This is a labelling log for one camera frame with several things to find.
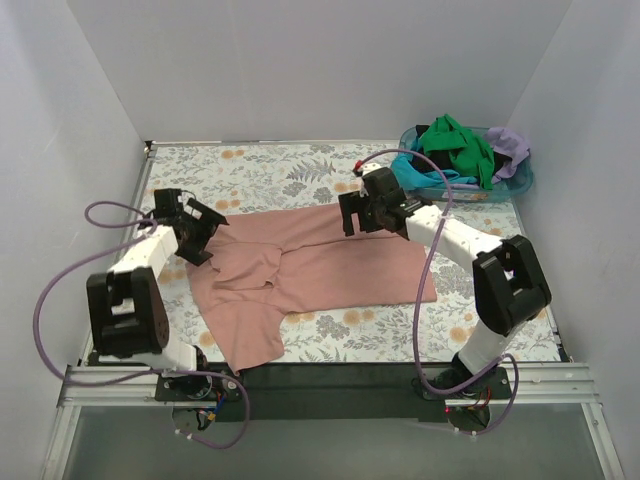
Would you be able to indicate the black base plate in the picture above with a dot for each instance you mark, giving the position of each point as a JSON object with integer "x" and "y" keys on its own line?
{"x": 322, "y": 391}

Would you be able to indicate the black t shirt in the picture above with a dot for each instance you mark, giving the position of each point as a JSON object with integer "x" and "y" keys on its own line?
{"x": 439, "y": 158}

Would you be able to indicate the green t shirt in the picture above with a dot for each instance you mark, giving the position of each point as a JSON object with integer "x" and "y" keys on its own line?
{"x": 469, "y": 154}

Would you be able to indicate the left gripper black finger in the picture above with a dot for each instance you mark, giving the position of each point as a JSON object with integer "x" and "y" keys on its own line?
{"x": 203, "y": 223}
{"x": 195, "y": 257}

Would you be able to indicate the lavender t shirt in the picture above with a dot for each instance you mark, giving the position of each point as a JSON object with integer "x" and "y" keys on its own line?
{"x": 510, "y": 150}

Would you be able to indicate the aluminium frame rail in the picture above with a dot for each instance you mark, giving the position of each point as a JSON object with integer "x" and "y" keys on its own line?
{"x": 119, "y": 385}

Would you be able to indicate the pink printed t shirt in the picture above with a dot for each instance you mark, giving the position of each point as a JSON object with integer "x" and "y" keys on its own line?
{"x": 265, "y": 266}

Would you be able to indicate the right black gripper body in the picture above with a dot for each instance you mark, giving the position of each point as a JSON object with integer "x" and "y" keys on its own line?
{"x": 362, "y": 212}

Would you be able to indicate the teal plastic basket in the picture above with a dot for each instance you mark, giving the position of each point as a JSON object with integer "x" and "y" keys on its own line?
{"x": 501, "y": 192}

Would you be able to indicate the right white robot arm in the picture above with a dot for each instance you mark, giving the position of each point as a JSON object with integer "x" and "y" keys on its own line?
{"x": 510, "y": 288}

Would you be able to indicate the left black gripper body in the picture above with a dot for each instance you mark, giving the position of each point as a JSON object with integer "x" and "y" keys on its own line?
{"x": 201, "y": 235}

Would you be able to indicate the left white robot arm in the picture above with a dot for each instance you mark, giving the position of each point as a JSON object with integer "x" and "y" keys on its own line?
{"x": 129, "y": 322}

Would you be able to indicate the teal t shirt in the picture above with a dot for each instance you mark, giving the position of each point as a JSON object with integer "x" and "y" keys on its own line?
{"x": 411, "y": 179}

